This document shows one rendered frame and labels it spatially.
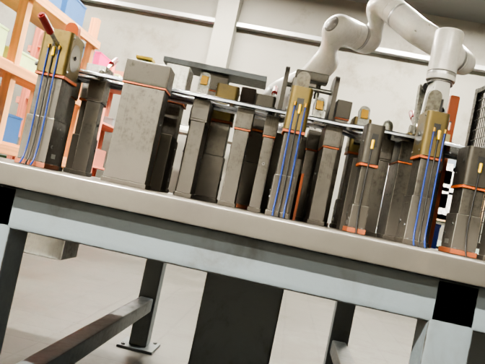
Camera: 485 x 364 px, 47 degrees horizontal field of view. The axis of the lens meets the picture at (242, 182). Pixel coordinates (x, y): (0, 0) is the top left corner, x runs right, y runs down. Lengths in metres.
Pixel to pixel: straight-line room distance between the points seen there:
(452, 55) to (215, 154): 0.77
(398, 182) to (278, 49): 7.05
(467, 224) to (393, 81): 7.14
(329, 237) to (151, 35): 8.09
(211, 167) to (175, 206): 0.82
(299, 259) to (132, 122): 0.68
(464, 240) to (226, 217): 0.75
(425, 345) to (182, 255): 0.45
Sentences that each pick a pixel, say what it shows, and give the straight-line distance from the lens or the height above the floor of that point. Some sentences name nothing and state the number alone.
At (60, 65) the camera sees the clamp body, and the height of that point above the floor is 0.97.
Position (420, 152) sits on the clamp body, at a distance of 1.50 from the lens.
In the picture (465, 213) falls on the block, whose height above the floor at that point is 0.81.
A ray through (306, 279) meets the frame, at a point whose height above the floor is 0.61.
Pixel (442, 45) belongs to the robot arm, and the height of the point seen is 1.29.
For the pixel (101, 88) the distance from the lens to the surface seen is 1.74.
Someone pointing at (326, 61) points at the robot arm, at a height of 1.30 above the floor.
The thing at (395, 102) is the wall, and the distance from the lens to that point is 8.56.
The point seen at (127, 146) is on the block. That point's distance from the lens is 1.51.
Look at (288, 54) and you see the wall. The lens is 8.60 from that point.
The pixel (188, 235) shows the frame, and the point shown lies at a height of 0.64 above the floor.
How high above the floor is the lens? 0.71
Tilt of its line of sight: 2 degrees up
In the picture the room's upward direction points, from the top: 12 degrees clockwise
